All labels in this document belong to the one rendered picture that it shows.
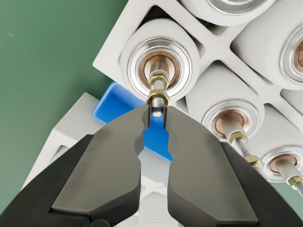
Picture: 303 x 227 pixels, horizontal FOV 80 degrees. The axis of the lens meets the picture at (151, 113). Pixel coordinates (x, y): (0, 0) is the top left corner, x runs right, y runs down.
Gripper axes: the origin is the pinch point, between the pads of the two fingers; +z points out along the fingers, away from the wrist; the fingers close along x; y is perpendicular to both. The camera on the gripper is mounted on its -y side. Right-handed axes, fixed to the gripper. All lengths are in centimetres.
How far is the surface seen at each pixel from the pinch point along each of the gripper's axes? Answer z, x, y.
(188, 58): 9.4, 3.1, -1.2
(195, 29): 16.8, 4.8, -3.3
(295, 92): 16.4, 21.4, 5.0
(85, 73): 34.9, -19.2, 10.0
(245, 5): 9.5, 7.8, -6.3
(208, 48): 16.8, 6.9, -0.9
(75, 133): 18.8, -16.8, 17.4
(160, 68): 7.3, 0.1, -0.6
